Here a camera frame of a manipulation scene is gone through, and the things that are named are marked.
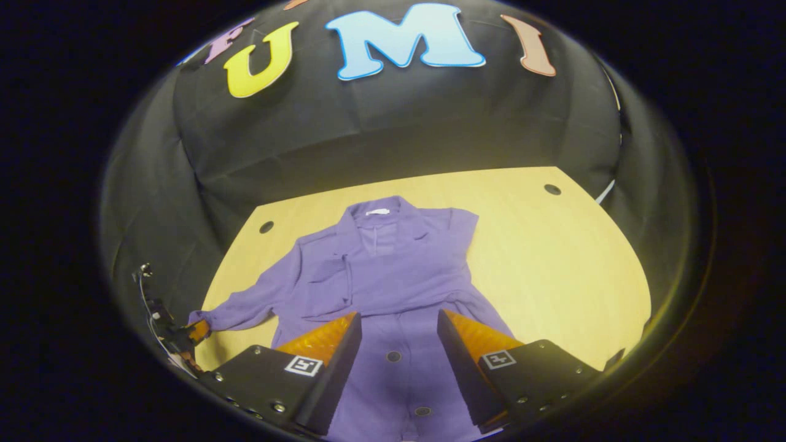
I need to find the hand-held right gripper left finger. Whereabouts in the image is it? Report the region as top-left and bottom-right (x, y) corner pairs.
(200, 311), (363, 438)

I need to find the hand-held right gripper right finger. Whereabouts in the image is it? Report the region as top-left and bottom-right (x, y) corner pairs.
(437, 309), (605, 433)

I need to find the purple knit cardigan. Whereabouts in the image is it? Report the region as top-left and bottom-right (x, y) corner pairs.
(187, 195), (516, 442)

